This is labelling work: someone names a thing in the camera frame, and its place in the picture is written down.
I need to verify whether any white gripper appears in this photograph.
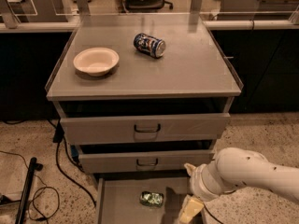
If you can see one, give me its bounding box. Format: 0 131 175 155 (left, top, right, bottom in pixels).
178 163 219 224

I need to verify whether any green can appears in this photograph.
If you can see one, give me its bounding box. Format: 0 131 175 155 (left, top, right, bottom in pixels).
139 191 164 207

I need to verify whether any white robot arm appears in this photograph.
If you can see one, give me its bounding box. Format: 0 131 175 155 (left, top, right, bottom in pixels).
178 147 299 224

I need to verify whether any grey middle drawer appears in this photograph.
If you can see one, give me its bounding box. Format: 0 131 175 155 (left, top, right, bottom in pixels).
78 149 213 174

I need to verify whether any grey drawer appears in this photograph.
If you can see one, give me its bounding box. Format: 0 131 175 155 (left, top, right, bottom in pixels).
61 113 230 145
94 171 191 224
78 149 213 174

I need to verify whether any grey bottom drawer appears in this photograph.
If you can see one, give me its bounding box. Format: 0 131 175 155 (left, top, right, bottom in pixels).
94 171 191 224

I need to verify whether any grey drawer cabinet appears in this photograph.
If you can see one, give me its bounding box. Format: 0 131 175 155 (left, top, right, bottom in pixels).
44 12 244 179

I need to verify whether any grey top drawer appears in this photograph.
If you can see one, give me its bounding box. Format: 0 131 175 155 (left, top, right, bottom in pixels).
61 113 230 145

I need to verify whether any blue soda can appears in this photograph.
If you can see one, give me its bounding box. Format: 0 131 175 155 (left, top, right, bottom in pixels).
134 33 166 59

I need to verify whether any white bowl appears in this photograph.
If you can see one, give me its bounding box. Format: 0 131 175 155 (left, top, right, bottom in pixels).
73 48 120 77

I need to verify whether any black pole on floor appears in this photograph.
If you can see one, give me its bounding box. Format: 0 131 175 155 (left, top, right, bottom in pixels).
15 157 38 224

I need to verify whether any black cable right floor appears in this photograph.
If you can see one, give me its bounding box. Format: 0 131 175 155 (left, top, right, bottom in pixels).
203 203 225 224

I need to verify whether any black cable floor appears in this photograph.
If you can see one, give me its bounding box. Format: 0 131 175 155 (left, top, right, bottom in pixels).
46 119 97 207
203 203 225 224

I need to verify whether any black cable left floor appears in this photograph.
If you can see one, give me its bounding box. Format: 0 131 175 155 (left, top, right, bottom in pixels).
46 119 97 207

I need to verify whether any thin black cable loop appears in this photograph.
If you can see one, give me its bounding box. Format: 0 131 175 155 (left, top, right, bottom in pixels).
0 149 61 223

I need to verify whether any white rail bar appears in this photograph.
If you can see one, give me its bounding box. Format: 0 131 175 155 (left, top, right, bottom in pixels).
204 20 299 31

